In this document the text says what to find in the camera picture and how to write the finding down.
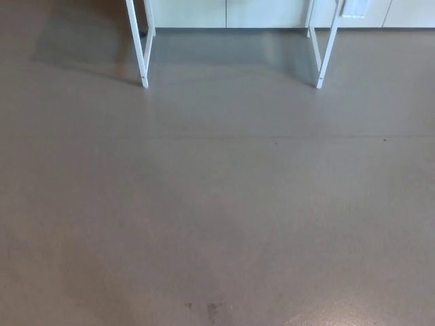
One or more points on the white cabinet door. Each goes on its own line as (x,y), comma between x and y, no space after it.
(265,13)
(411,12)

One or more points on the white cabinet door marked 2D03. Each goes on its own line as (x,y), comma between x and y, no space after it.
(190,13)

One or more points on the white metal table leg frame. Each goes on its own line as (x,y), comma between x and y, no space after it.
(328,51)
(137,51)

